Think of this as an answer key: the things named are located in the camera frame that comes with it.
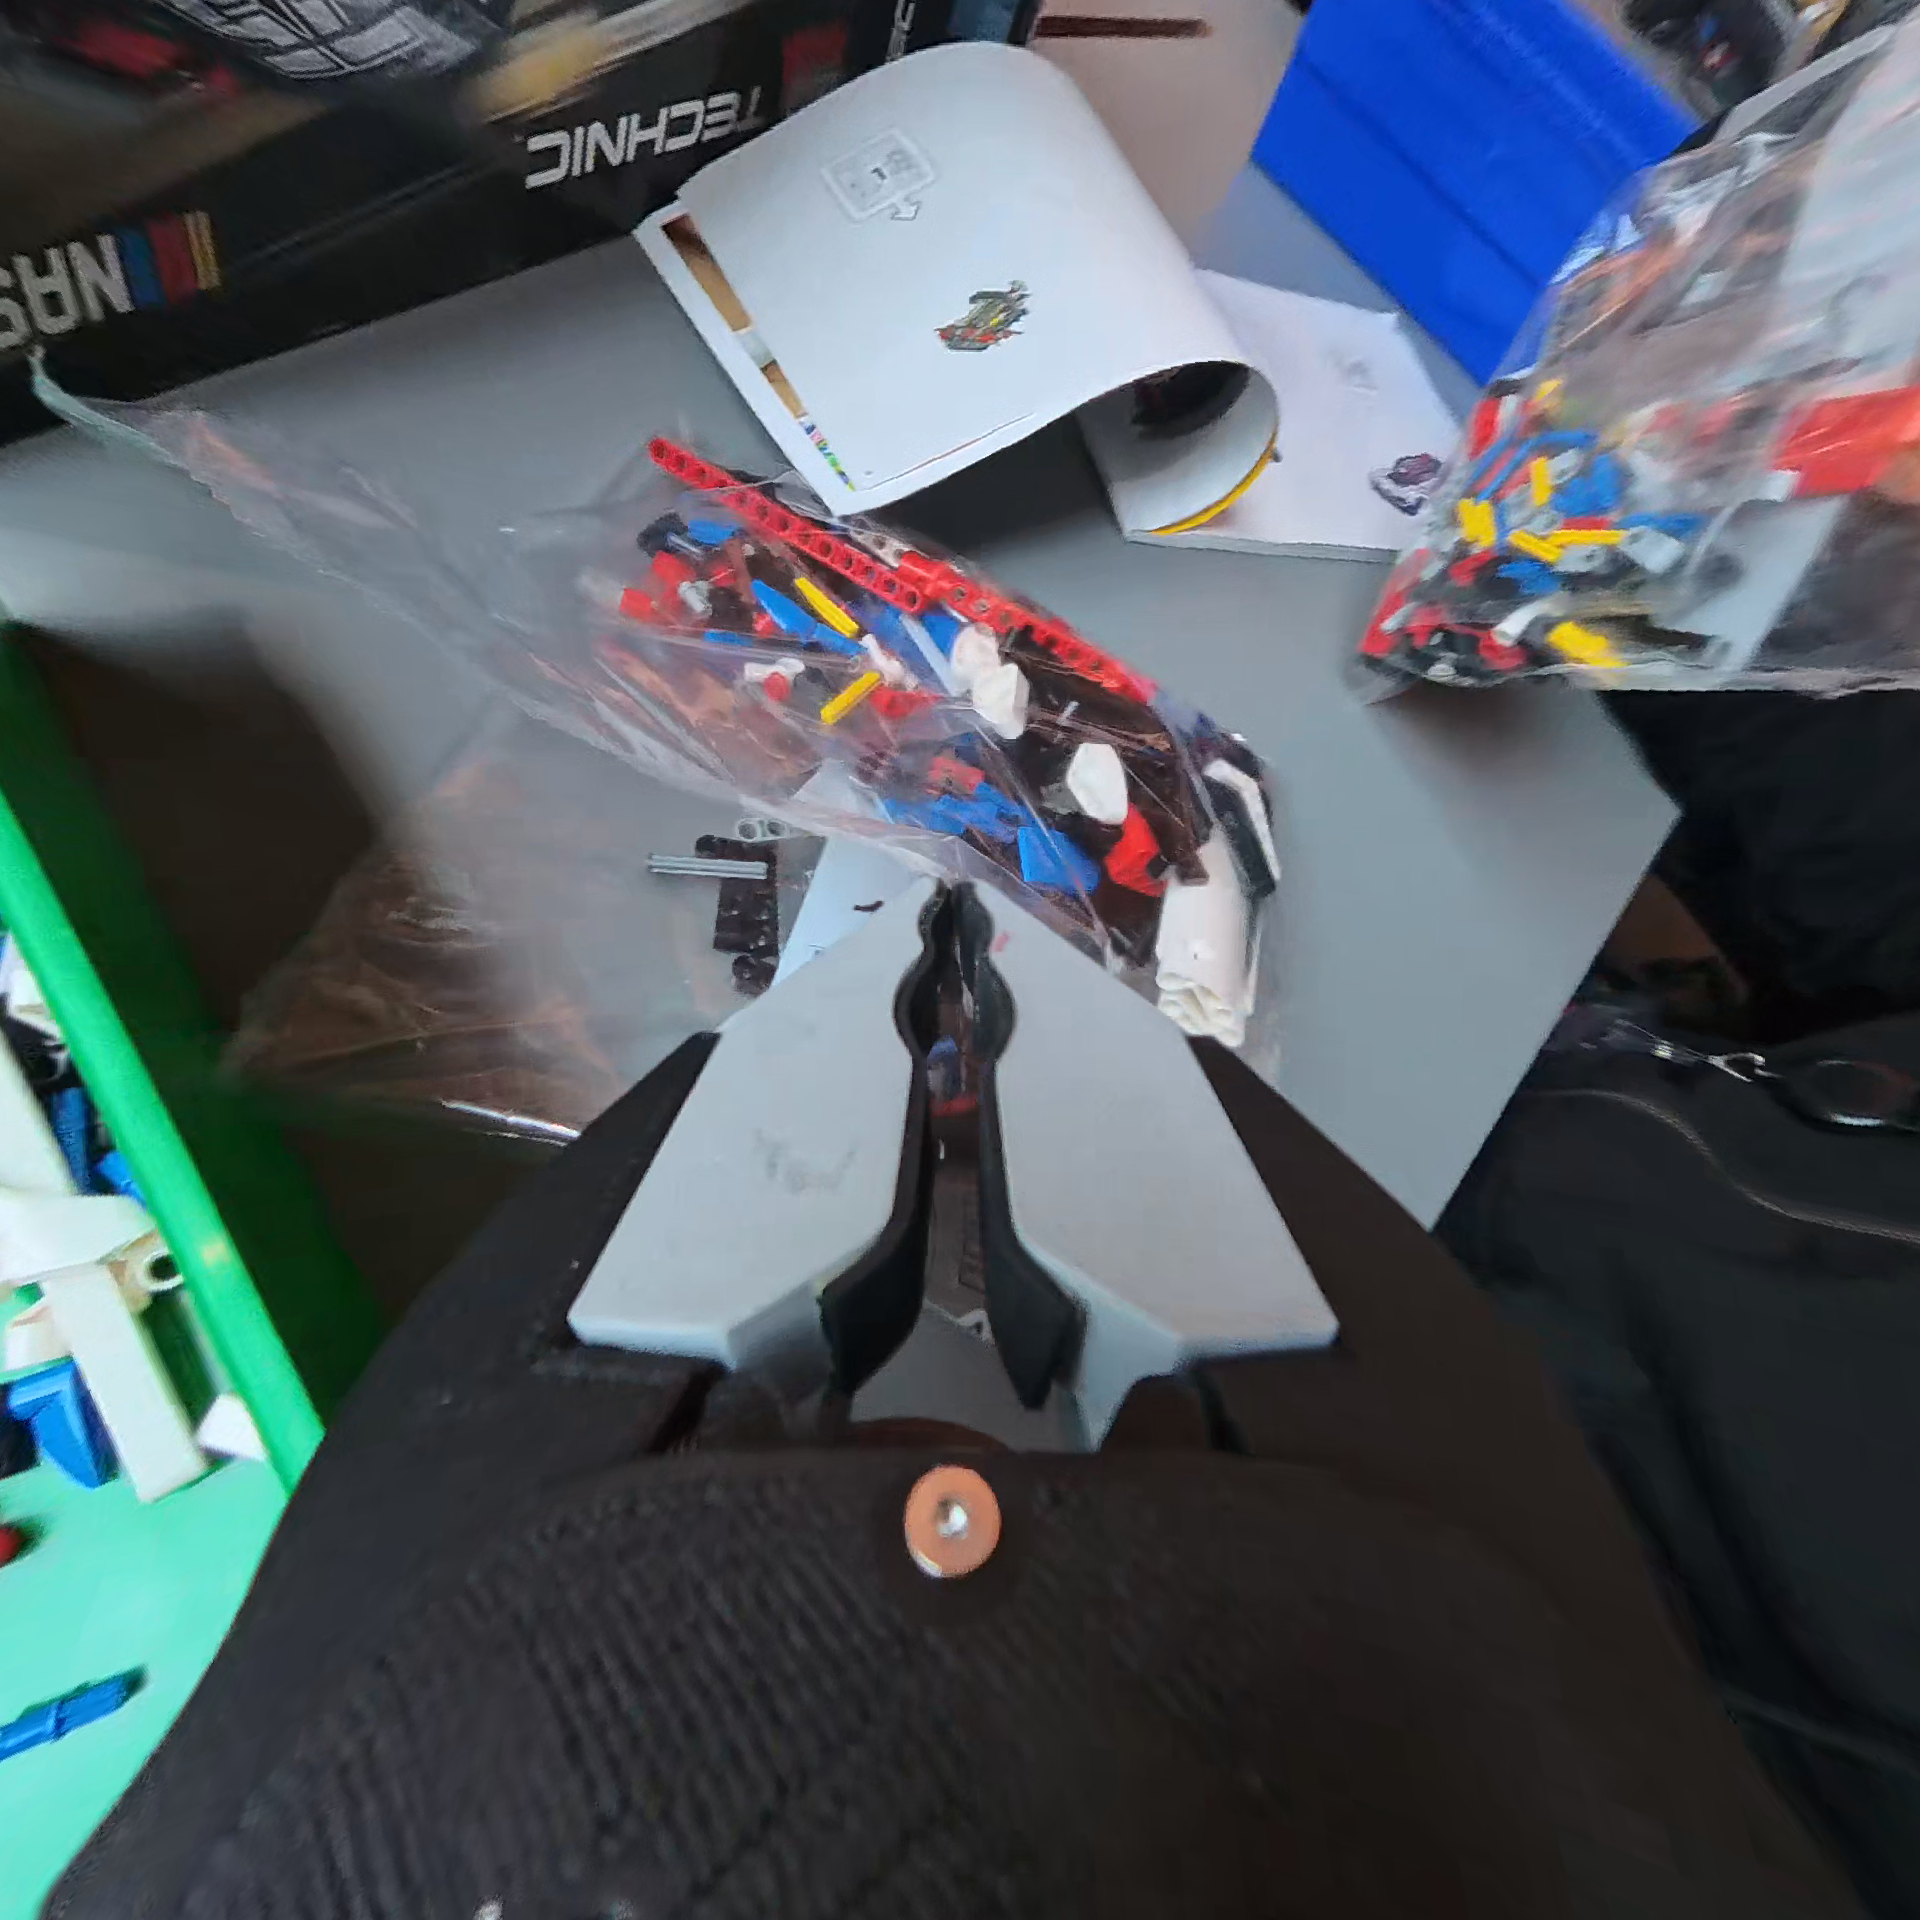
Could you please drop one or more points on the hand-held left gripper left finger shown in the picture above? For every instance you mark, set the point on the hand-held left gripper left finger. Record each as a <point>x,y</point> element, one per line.
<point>750,1187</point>

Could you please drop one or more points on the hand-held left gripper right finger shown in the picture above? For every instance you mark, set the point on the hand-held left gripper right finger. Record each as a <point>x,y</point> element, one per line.
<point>1141,1187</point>

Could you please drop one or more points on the clear bag with red beams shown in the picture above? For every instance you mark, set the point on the clear bag with red beams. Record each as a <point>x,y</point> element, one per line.
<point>900,675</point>

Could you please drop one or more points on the clear bag with white label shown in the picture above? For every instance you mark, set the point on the clear bag with white label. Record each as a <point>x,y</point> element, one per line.
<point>1576,510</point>

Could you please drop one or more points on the white lego instruction booklet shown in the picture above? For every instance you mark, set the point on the white lego instruction booklet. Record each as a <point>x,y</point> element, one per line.
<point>961,193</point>

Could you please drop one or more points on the black lego beam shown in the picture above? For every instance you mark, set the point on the black lego beam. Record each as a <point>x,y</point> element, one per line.
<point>745,922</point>

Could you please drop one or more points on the grey lego axle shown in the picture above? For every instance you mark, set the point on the grey lego axle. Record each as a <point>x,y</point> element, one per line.
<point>707,862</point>

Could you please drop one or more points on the white lego assembly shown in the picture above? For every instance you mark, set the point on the white lego assembly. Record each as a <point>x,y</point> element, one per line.
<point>106,1338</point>

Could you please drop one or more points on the blue lego pin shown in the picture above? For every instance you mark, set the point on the blue lego pin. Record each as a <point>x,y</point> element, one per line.
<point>66,1713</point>

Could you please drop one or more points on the black lego set box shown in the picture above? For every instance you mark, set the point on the black lego set box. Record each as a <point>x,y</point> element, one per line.
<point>302,182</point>

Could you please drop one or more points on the green plastic bin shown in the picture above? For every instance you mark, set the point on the green plastic bin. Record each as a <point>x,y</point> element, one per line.
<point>119,1590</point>

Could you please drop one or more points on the blue plastic bin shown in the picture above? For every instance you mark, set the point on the blue plastic bin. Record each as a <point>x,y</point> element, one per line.
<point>1442,136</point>

